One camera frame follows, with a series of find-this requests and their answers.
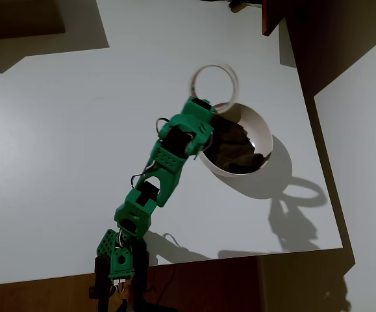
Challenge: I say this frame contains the beige masking tape roll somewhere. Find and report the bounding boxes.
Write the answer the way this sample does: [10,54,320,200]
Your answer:
[188,62,240,114]

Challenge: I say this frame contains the beige bowl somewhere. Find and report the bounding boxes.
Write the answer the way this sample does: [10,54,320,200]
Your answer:
[199,102,274,178]

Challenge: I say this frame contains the brown wooden board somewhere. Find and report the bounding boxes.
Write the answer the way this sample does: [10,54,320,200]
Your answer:
[261,0,288,36]

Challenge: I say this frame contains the dark wooden furniture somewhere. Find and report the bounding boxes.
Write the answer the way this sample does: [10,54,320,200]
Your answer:
[0,0,67,42]

